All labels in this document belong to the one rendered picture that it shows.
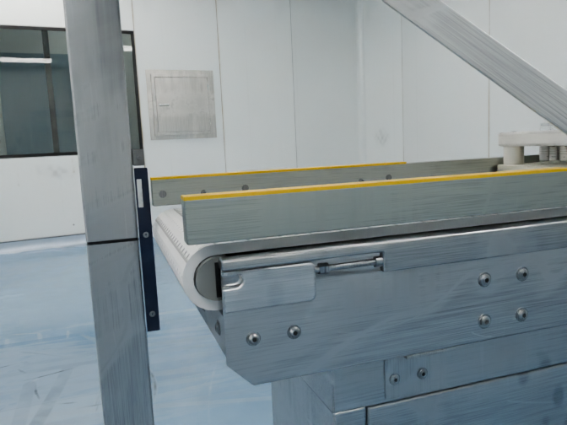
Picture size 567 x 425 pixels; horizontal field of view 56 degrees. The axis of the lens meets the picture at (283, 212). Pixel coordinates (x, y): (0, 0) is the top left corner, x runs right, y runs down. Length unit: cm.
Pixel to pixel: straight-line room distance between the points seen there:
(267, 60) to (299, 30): 53
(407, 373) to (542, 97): 26
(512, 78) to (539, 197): 12
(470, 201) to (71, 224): 509
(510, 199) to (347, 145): 589
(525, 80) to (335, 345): 25
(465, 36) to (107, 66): 39
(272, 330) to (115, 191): 31
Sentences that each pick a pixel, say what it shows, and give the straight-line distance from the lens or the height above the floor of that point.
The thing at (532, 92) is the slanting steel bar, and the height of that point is 90.
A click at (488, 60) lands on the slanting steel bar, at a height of 93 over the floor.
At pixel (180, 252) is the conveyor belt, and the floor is 79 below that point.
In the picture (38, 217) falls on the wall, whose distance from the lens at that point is 540.
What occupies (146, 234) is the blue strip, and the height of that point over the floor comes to 77.
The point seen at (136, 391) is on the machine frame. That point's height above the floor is 58.
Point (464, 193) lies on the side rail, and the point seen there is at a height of 83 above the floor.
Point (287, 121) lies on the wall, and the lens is 598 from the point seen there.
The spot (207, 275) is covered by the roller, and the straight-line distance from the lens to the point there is 39.
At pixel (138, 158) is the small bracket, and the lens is 65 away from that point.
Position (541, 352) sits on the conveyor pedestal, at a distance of 61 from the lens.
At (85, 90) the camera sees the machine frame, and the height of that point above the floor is 94.
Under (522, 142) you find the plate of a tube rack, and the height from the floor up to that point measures 86.
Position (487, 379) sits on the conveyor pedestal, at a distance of 58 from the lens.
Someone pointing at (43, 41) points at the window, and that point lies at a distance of 547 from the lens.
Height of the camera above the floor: 88
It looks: 8 degrees down
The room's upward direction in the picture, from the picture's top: 3 degrees counter-clockwise
